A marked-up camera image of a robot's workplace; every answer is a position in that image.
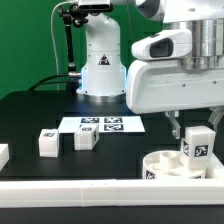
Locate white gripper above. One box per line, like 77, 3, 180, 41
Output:
126, 59, 224, 139

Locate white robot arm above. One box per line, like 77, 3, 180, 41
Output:
78, 0, 224, 125

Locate white front fence bar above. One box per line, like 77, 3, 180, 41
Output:
0, 179, 224, 208

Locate white left fence piece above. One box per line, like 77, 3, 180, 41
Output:
0, 144, 9, 171

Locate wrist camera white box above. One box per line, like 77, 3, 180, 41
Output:
131, 29, 192, 61

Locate white marker base plate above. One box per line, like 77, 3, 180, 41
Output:
58, 116, 145, 133

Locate black cables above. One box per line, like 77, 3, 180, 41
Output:
27, 73, 72, 92

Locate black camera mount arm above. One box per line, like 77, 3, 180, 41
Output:
59, 6, 88, 94

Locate white cable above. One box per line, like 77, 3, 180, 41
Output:
50, 0, 78, 91

